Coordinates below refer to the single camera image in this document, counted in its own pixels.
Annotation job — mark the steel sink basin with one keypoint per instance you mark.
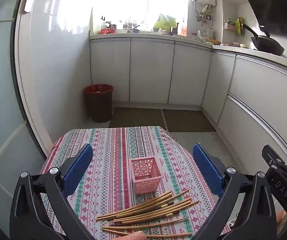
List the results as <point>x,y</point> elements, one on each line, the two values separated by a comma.
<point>133,31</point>

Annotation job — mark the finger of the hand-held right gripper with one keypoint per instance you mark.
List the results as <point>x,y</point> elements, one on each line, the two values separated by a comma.
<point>273,157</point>

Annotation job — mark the red label bottle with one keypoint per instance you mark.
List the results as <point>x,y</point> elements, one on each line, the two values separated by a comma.
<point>184,28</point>

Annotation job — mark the brown trash bin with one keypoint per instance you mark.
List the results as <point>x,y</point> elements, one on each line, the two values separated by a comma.
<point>99,107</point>

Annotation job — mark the black wok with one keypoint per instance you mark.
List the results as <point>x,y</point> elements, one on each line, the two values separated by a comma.
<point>267,45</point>

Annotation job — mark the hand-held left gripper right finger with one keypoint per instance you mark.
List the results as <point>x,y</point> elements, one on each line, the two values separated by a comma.
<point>207,170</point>

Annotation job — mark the red bin liner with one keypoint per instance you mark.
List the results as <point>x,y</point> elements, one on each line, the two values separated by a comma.
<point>88,90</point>

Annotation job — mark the wall rack with packets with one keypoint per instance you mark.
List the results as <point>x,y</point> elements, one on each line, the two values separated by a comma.
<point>233,26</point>

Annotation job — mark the white cabinet drawer front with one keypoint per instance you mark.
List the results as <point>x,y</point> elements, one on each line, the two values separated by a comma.
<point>266,90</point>
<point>246,130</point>

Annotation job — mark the bright kitchen window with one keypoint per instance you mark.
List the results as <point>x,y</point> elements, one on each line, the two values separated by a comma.
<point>138,2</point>

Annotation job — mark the pink perforated plastic basket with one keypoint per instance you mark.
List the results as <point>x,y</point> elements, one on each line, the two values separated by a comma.
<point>144,180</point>

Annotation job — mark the patterned striped tablecloth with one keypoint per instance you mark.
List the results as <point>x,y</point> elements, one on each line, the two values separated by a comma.
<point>113,155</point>

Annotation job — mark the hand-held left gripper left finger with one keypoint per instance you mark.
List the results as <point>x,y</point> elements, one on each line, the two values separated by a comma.
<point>77,170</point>

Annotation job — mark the olive floor mat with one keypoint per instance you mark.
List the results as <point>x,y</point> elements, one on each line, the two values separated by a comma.
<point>188,120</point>
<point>136,117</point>

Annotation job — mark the person's left hand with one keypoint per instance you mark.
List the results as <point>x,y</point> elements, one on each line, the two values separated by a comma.
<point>133,236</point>

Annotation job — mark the green plastic bag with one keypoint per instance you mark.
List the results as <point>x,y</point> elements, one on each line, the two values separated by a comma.
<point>164,21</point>

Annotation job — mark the pile of wooden chopsticks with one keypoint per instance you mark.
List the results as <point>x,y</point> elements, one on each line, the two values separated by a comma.
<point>143,208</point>

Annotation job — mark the person's right hand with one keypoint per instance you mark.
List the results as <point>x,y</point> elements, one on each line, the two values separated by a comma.
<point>281,220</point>

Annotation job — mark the white kitchen countertop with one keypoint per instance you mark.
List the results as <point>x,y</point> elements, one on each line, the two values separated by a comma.
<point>158,36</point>

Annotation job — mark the white cabinet door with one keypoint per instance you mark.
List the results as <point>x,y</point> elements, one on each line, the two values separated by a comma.
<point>189,75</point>
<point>109,70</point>
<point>218,85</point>
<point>151,70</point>

